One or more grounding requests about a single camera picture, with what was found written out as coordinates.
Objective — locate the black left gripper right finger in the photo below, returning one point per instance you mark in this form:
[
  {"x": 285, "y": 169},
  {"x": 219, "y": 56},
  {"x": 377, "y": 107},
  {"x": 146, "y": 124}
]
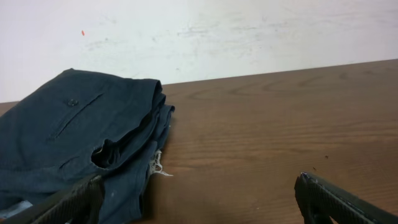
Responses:
[{"x": 322, "y": 202}]

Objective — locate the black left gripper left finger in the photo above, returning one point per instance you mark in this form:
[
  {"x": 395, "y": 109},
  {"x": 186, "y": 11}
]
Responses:
[{"x": 80, "y": 203}]

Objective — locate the folded navy shorts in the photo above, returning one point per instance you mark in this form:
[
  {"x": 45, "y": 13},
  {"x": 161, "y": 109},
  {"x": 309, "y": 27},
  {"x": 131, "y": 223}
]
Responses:
[{"x": 82, "y": 123}]

